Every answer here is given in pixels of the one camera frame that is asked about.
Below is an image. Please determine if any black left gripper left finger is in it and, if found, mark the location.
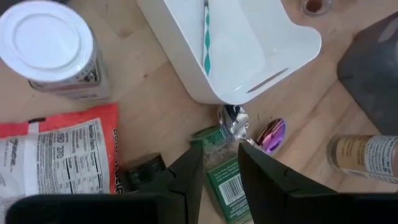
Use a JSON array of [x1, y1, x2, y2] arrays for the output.
[[6, 141, 205, 224]]

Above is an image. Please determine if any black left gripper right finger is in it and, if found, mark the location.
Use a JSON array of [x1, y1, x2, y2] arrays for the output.
[[238, 142, 398, 224]]

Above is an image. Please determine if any orange ramen packet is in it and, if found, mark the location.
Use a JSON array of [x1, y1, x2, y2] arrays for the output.
[[0, 102, 125, 206]]

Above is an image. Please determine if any silver spoon teal patterned handle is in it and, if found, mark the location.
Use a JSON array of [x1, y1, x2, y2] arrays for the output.
[[216, 104, 259, 149], [201, 0, 212, 77]]

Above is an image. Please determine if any green-labelled spice jar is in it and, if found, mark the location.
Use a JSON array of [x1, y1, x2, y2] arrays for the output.
[[190, 126, 254, 224]]

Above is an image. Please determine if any gold-lidded furikake jar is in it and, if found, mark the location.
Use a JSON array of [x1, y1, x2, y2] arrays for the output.
[[326, 133, 398, 185]]

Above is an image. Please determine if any white plastic bin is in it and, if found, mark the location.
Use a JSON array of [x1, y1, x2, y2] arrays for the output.
[[136, 0, 323, 106]]

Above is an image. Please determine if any dark grey plastic bin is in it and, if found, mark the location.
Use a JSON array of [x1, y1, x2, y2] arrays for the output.
[[337, 11, 398, 136]]

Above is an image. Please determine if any white-lidded spice jar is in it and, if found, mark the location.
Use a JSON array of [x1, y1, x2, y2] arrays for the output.
[[0, 0, 113, 102]]

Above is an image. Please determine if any iridescent spoon teal handle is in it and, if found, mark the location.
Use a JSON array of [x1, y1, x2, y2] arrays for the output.
[[256, 118, 287, 155]]

